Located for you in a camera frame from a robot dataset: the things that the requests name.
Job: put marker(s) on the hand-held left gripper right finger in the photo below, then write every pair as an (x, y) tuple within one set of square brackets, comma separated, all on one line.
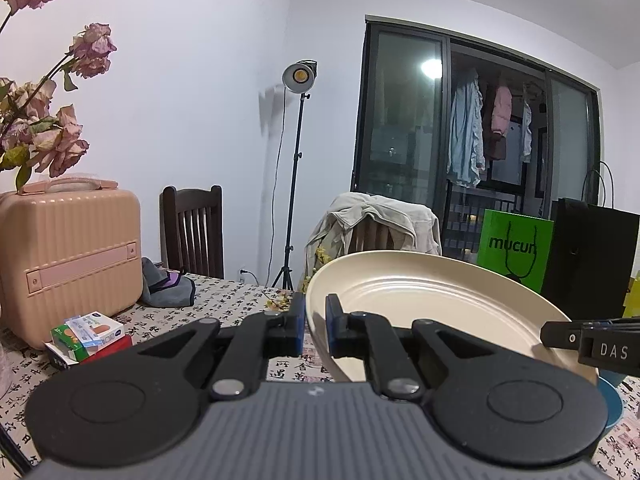
[(331, 322)]

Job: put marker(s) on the pink hanging jacket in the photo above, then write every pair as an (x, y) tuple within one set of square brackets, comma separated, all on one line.
[(501, 110)]

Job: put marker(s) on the light blue hanging shirt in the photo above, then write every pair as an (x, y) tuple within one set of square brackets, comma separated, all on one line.
[(465, 130)]

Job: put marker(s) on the dark framed glass door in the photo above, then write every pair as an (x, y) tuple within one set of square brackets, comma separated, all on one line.
[(400, 110)]

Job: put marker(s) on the pink hard suitcase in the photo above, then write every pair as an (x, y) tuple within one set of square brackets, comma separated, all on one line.
[(75, 240)]

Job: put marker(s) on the beige jacket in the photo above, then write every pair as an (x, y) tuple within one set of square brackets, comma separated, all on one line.
[(380, 210)]

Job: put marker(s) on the black paper bag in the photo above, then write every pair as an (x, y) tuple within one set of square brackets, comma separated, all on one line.
[(590, 260)]

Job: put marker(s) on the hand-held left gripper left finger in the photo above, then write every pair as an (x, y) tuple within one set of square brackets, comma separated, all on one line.
[(299, 327)]

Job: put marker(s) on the green paper bag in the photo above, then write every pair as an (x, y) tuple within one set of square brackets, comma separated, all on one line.
[(500, 225)]

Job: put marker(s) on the grey purple cloth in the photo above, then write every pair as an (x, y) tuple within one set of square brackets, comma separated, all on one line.
[(170, 297)]

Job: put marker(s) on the yellow flower branch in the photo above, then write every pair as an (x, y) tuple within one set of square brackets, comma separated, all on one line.
[(280, 304)]

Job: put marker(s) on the cream round plate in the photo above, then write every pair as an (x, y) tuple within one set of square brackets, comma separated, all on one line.
[(425, 290)]

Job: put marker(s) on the white blue small box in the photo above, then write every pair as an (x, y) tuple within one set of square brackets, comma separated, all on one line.
[(97, 327)]

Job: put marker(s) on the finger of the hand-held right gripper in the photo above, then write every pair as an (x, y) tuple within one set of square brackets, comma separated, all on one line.
[(560, 335)]

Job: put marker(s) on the green white small box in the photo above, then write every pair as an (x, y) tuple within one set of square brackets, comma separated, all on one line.
[(62, 335)]

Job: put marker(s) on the red flat box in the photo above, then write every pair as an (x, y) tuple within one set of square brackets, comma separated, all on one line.
[(110, 347)]

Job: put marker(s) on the dark wooden chair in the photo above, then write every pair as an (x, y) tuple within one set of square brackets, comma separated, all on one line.
[(372, 237), (192, 230)]

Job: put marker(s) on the studio light on stand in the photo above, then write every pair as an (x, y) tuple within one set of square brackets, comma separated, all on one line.
[(300, 76)]

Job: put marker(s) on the dried pink roses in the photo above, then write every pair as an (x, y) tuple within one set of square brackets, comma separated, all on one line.
[(92, 47)]

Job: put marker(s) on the blue bowl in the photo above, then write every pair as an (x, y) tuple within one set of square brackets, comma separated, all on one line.
[(612, 400)]

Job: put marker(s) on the white hanging garment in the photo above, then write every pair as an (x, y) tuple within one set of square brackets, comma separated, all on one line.
[(526, 130)]

